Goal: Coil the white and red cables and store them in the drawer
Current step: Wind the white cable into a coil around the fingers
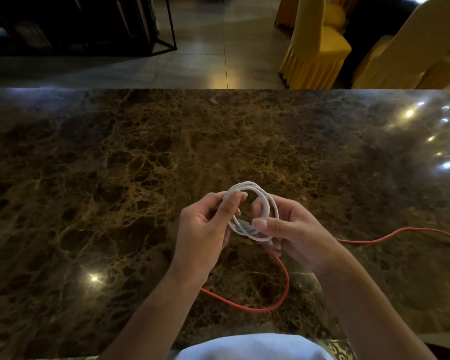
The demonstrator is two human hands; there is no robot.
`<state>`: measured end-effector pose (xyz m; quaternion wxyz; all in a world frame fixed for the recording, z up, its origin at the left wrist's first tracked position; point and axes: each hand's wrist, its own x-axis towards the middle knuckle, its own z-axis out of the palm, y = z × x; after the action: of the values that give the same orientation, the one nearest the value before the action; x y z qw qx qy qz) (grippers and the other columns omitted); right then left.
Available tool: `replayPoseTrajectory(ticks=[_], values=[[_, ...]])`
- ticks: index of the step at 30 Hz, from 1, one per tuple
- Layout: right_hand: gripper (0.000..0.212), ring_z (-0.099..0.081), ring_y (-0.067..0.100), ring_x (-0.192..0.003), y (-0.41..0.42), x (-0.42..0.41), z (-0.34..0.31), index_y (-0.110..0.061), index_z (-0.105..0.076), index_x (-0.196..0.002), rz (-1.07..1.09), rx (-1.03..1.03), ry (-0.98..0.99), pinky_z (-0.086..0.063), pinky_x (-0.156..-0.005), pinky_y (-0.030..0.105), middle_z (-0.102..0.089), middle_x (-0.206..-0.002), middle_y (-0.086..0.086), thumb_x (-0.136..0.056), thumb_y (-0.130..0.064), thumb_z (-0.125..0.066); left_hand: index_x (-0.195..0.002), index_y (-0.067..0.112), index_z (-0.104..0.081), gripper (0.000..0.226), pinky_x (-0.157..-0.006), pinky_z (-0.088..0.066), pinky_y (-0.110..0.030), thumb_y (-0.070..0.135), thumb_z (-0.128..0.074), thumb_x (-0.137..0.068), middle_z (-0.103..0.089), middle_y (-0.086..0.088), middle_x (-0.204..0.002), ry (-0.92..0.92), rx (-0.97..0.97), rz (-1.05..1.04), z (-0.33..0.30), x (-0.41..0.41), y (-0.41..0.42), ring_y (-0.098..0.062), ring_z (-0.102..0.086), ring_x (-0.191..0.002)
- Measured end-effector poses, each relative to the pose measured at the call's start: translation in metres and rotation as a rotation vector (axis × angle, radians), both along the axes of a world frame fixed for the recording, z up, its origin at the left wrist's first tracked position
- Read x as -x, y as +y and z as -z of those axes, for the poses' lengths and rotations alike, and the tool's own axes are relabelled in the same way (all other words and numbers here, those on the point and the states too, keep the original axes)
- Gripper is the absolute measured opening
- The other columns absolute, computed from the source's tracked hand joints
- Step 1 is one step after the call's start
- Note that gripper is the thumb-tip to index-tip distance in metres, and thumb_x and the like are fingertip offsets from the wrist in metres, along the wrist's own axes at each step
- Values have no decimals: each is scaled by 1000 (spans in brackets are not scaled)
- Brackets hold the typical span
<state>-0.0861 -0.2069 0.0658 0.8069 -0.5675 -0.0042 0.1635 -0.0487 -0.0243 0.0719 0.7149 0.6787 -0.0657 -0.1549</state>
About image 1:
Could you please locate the red charging cable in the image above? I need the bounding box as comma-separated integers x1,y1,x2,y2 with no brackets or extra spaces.
200,227,450,314

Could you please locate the black metal shelf rack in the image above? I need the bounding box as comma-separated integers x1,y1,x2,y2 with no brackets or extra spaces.
0,0,178,57

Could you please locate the white charging cable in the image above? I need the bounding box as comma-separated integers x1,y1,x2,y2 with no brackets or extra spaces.
217,181,280,246

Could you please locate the person's right hand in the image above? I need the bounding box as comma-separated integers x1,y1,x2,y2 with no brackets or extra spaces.
251,194,348,276

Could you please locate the person's left forearm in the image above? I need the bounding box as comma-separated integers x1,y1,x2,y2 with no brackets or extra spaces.
97,265,211,360

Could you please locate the person's left hand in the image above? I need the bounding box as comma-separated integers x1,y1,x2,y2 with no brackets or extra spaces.
168,190,248,288

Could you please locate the yellow covered chair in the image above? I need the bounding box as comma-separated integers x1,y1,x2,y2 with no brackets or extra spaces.
279,0,352,91
274,0,300,29
324,0,361,33
351,0,450,90
414,52,450,90

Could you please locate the person's right forearm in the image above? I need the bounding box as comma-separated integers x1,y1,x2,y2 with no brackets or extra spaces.
314,250,438,360

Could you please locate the person's white shirt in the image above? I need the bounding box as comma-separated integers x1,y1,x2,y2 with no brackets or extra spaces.
174,333,335,360

